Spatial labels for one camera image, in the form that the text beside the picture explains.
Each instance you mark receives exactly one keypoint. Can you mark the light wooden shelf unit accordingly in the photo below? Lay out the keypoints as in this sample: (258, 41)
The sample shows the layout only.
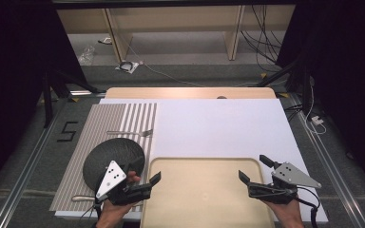
(177, 19)

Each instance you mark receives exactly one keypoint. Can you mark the black round plate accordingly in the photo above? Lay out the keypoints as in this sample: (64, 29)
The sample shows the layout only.
(114, 152)

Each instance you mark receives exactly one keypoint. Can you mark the black metal stand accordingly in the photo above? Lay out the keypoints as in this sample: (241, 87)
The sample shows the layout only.
(305, 91)
(47, 104)

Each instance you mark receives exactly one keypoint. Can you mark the grey striped placemat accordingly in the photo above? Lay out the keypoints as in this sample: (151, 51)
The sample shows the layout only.
(76, 158)

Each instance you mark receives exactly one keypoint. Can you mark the person's left hand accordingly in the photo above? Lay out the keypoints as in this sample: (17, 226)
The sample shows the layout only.
(111, 213)

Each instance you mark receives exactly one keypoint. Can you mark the clear crumpled plastic bag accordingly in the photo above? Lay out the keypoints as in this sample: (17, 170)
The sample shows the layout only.
(87, 56)

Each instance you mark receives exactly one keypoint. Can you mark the person's right hand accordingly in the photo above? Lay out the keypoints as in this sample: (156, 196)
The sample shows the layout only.
(282, 210)

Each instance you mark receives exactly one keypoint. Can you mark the beige plastic tray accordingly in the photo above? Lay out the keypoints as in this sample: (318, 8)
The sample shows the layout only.
(199, 190)

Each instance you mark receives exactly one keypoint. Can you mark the dark curtain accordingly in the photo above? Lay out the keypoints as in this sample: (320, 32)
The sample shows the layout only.
(345, 63)
(12, 63)

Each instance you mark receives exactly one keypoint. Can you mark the white power adapter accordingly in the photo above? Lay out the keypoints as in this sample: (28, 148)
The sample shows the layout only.
(316, 119)

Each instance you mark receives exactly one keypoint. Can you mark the silver knife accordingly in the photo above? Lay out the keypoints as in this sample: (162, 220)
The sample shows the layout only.
(82, 198)

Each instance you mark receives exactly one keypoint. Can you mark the plastic bag with black item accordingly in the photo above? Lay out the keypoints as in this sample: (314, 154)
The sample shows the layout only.
(126, 66)

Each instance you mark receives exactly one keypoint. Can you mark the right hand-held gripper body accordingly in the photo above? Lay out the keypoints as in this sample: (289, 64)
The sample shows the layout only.
(290, 175)

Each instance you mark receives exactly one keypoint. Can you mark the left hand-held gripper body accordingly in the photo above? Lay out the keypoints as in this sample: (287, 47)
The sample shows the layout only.
(111, 179)

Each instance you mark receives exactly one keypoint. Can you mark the small flat packet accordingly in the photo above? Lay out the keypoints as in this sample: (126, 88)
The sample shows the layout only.
(106, 41)

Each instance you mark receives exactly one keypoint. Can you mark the aluminium floor rail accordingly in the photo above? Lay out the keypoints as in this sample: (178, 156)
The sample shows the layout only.
(28, 164)
(329, 171)

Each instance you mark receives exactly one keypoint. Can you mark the silver fork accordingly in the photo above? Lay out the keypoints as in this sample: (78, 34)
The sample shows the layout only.
(145, 133)

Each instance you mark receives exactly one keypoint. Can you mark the white board sheet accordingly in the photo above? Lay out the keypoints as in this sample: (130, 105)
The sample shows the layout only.
(218, 126)

